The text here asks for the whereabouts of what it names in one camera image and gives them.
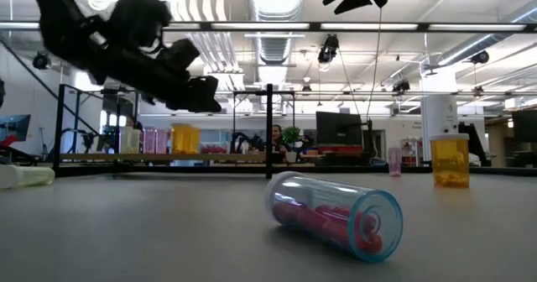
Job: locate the orange pill bottle white cap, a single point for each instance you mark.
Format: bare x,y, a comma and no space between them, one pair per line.
449,160
194,140
178,139

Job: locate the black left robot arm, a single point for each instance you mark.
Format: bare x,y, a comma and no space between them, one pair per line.
84,34

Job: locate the black ceiling spotlight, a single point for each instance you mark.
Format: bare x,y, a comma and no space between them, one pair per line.
479,57
401,85
42,60

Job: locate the person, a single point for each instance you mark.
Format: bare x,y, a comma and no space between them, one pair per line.
277,137

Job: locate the small potted plant white pot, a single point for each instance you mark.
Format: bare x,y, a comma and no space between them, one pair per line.
291,135

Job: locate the large black monitor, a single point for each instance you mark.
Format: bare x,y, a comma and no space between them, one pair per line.
339,128

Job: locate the red storage bins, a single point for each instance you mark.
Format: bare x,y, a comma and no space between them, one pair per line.
344,149

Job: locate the grey table mat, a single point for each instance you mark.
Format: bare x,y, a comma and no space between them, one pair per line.
168,240

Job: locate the monitor showing blue picture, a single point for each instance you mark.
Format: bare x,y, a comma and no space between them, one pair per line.
14,128

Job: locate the teal pill bottle red pills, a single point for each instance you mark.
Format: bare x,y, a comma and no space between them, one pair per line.
319,206

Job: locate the black screen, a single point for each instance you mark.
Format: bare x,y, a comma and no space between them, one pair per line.
524,137

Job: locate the black overhead camera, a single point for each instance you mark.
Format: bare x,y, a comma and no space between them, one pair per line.
329,49

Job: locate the silver ventilation duct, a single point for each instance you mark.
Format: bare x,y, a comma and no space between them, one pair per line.
274,22

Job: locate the black metal shelf frame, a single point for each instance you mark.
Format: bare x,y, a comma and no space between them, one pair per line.
269,126

